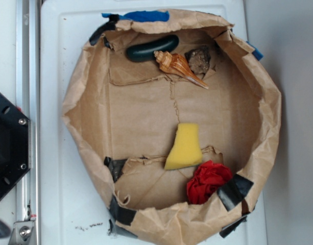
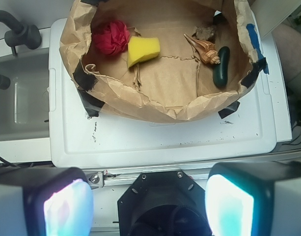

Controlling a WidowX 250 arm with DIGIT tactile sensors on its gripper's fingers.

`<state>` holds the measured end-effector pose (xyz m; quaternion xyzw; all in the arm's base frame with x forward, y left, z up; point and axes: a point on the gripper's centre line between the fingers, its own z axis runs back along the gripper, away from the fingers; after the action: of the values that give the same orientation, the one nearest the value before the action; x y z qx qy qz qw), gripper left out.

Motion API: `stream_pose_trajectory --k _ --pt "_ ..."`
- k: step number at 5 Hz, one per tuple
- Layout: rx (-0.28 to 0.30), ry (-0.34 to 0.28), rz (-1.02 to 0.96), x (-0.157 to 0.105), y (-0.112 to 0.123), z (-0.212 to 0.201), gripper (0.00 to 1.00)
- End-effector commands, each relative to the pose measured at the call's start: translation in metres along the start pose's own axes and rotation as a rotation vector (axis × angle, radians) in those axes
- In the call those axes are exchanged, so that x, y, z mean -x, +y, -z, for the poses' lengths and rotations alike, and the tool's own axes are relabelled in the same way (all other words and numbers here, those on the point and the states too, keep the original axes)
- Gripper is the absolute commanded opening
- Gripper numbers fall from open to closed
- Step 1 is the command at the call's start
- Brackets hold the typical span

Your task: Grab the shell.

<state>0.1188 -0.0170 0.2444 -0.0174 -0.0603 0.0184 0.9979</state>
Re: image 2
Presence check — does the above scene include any dark green cucumber toy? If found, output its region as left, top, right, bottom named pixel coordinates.
left=213, top=46, right=230, bottom=88

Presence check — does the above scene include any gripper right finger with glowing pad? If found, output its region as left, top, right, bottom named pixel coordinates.
left=205, top=161, right=301, bottom=236

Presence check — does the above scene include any orange striped spiral shell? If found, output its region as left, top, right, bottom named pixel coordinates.
left=184, top=33, right=220, bottom=64

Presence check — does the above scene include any blue tape strip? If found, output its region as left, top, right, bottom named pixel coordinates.
left=246, top=24, right=265, bottom=60

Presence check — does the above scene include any yellow sponge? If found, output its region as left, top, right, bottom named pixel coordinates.
left=127, top=36, right=161, bottom=68

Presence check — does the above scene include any red crumpled paper ball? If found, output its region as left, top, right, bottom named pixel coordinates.
left=92, top=20, right=130, bottom=56

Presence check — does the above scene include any black faucet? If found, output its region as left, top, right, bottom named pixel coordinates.
left=0, top=10, right=42, bottom=57

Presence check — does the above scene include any grey sink basin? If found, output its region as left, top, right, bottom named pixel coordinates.
left=0, top=48, right=49, bottom=141

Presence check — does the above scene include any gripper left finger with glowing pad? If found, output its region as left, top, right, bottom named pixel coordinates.
left=0, top=167, right=94, bottom=236

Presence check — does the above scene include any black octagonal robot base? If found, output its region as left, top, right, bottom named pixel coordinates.
left=117, top=171, right=213, bottom=236

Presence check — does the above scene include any grey rock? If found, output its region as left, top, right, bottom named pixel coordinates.
left=193, top=25, right=217, bottom=42

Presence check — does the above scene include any white plastic cooler lid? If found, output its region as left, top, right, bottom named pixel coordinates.
left=49, top=19, right=292, bottom=169

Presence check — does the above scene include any brown paper bag bin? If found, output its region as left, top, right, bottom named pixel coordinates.
left=59, top=0, right=267, bottom=123

